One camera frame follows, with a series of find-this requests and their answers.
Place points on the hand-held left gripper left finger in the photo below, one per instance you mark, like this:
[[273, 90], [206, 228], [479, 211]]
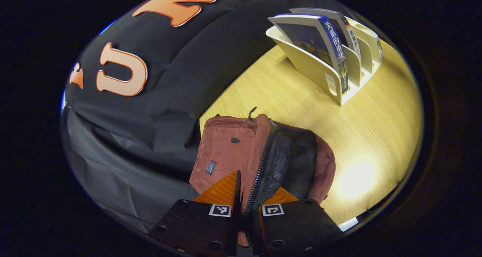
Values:
[[237, 219]]

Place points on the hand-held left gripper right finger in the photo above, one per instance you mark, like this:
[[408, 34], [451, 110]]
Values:
[[293, 227]]

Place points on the red-brown schoolbag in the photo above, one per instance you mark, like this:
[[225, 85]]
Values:
[[229, 151]]

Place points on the white bookshelf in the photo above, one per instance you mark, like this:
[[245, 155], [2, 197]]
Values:
[[312, 70]]

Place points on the blue book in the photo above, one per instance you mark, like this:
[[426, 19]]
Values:
[[305, 38]]

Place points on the grey book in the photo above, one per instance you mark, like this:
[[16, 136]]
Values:
[[344, 25]]

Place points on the white plastic device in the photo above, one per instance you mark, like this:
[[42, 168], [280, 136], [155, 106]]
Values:
[[348, 224]]

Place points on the black backdrop cloth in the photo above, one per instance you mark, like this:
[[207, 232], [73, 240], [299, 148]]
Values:
[[169, 84]]

